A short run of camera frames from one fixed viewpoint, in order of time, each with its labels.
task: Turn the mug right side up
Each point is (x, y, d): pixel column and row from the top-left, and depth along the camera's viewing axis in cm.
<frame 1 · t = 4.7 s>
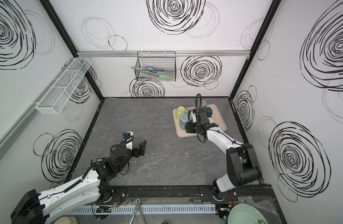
left hand: (139, 140, 80), fingers open
right hand: (189, 127, 90), fingers open
beige plastic tray: (216, 114, 110), on the table
blue butterfly mug: (184, 118, 95), point 12 cm above the table
light green mug: (180, 110, 101), point 10 cm above the table

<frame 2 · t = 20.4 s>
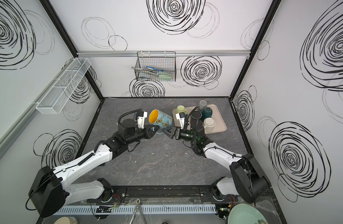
left hand: (158, 127, 75), fingers closed
right hand: (165, 133, 74), fingers open
blue butterfly mug: (157, 117, 74), point 29 cm above the table
the other named things where they were.

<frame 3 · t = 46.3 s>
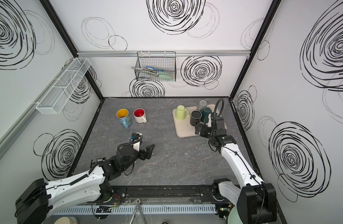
left hand: (148, 144, 79), fingers open
right hand: (201, 128, 83), fingers open
blue butterfly mug: (122, 114, 100), point 9 cm above the table
the other named things where they were.

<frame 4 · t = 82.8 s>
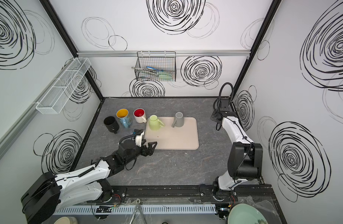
left hand: (151, 142, 81), fingers open
right hand: (218, 116, 90), fingers closed
beige plastic tray: (168, 137, 98), on the table
light green mug: (154, 123, 97), point 8 cm above the table
black mug: (112, 124, 96), point 8 cm above the table
grey mug: (178, 121, 99), point 7 cm above the table
the other named things where they were.

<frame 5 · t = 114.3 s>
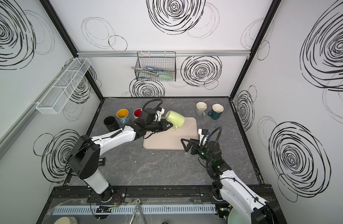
left hand: (172, 125, 83), fingers closed
right hand: (185, 143, 77), fingers open
light green mug: (177, 120, 86), point 18 cm above the table
grey mug: (201, 107, 107), point 8 cm above the table
dark green mug: (217, 109, 102), point 10 cm above the table
the other named things where they were.

